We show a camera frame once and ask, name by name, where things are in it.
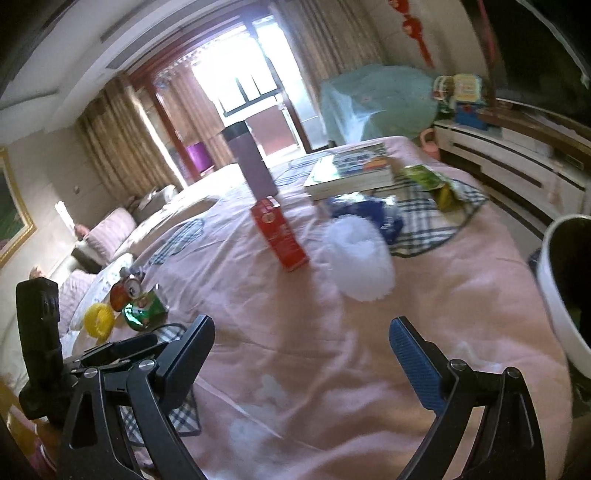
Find blue white crumpled bag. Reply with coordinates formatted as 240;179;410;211
322;192;404;246

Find beige window curtain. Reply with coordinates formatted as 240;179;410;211
270;0;388;106
76;73;187;202

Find plaid cloth mat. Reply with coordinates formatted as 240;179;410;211
384;177;488;258

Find green snack wrapper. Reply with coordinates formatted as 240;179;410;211
402;164;465;212

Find crushed red soda can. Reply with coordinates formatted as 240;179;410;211
109;274;143;312

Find purple thermos bottle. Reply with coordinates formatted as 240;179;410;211
221;121;279;201

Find stack of books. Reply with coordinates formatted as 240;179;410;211
304;143;394;201

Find black flat television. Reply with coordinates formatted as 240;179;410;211
474;1;590;125

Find pink kettlebell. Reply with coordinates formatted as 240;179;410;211
420;128;441;161

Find pink bed sheet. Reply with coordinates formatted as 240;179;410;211
132;165;572;479

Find white foam fruit net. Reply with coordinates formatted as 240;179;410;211
325;215;396;302

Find person's left hand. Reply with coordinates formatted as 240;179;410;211
1;381;61;479

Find beige window curtain left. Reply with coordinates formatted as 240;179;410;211
76;73;187;202

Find red cardboard box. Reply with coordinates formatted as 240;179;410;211
250;197;308;271

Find white round trash bin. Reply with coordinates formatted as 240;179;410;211
536;214;590;377

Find white TV cabinet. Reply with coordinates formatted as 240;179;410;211
434;120;590;220

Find framed wall picture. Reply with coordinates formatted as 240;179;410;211
0;146;36;267

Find beige window curtain right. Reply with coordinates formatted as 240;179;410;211
270;0;388;106

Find crushed green soda can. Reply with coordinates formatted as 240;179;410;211
121;284;169;332

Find red chinese knot decoration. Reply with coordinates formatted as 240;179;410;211
388;0;435;69

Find pink striped sofa cushion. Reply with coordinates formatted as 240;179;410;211
85;207;137;265

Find yellow plastic ring toy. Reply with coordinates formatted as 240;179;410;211
83;303;115;341

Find colourful toy stack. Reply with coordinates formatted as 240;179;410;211
432;74;488;131

